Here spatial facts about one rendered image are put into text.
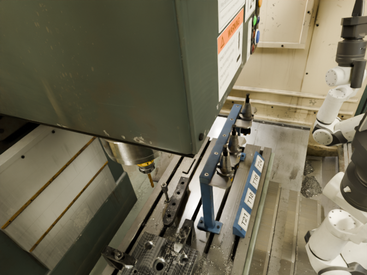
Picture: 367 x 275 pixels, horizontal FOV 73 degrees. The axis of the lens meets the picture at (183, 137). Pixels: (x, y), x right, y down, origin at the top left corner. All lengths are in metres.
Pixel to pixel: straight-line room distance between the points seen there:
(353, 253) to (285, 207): 0.65
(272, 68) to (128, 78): 1.24
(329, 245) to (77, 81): 0.66
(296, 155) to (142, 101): 1.37
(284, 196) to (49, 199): 1.12
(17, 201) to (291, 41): 1.35
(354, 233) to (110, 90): 0.57
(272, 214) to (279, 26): 0.93
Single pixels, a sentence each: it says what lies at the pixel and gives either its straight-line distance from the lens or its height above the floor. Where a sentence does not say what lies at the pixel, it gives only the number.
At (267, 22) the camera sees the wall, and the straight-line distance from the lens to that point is 1.43.
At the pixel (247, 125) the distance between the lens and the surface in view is 1.08.
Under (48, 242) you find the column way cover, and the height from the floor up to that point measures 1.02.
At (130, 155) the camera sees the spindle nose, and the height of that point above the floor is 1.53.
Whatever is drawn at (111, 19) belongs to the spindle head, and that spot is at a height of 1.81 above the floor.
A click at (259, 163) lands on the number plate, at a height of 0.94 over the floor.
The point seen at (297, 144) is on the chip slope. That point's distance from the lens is 1.65.
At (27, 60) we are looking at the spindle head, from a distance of 0.45.
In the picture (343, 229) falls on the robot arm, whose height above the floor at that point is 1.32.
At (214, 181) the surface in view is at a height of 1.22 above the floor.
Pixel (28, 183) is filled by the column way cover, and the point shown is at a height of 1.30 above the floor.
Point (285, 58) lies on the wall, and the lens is 1.48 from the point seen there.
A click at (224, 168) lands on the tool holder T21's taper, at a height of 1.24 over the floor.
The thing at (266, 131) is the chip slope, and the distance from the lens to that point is 1.68.
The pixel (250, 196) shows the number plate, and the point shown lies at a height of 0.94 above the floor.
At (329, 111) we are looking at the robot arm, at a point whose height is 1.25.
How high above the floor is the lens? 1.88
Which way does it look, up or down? 40 degrees down
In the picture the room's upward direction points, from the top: 8 degrees counter-clockwise
